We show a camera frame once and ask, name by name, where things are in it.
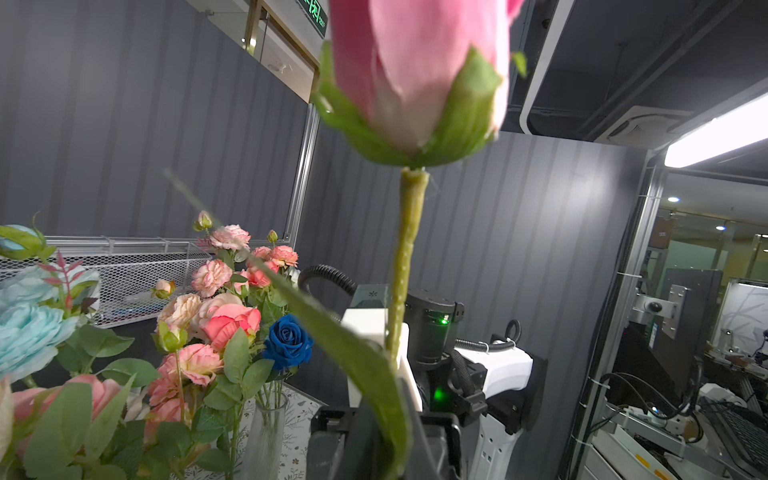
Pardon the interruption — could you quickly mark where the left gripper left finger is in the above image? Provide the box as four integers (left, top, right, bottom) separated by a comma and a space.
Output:
306, 383, 384, 480

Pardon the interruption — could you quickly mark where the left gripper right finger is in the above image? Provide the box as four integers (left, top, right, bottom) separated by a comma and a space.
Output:
399, 379, 462, 480

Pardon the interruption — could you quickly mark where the clear frosted glass vase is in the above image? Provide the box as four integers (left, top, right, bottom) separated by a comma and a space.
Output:
239, 381, 288, 480

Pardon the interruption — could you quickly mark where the salmon rose stem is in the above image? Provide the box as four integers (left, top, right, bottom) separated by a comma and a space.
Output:
198, 304, 273, 479

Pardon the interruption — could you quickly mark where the small pink rose spray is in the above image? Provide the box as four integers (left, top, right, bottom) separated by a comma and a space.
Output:
144, 320, 223, 479

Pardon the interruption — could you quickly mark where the coral red rose stem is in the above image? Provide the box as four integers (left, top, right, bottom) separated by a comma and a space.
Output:
231, 269, 271, 293

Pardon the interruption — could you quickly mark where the orange pink peony spray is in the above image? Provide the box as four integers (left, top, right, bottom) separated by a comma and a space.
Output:
246, 230, 299, 279

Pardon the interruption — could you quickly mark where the cream white flower spray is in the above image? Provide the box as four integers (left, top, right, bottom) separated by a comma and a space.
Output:
155, 293, 202, 336

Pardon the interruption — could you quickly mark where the pink peony flower spray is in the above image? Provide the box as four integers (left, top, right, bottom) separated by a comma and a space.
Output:
192, 210, 251, 299

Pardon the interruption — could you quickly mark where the small pink rose stem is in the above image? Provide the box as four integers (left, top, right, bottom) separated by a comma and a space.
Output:
1, 375, 134, 479

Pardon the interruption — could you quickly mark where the mint white peony spray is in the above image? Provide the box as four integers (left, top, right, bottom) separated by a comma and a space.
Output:
1, 224, 133, 387

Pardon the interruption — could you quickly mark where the magenta rosebud stem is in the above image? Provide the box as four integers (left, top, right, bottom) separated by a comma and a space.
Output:
164, 0, 529, 480

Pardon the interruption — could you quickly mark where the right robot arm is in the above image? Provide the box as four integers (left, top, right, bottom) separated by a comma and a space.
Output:
396, 290, 548, 479

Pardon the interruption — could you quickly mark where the ceiling light panel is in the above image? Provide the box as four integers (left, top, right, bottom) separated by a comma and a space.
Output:
664, 94, 767, 169

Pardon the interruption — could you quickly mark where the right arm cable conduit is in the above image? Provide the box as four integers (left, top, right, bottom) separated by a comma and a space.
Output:
298, 263, 361, 298

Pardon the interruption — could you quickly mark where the white wire wall basket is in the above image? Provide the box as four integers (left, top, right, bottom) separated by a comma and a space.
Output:
1, 236, 211, 327

